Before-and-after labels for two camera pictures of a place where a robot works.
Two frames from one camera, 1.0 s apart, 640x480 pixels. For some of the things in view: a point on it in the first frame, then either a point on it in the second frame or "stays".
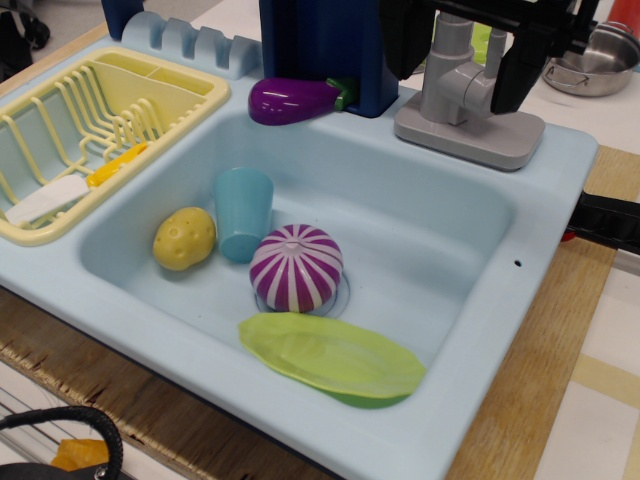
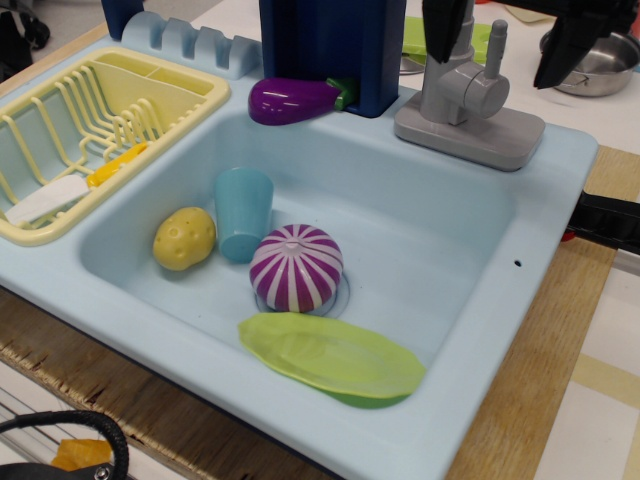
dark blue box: x=312 y=39 stays
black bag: x=16 y=47 stays
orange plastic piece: x=75 y=454 stays
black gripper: x=407 y=28 → x=578 y=24
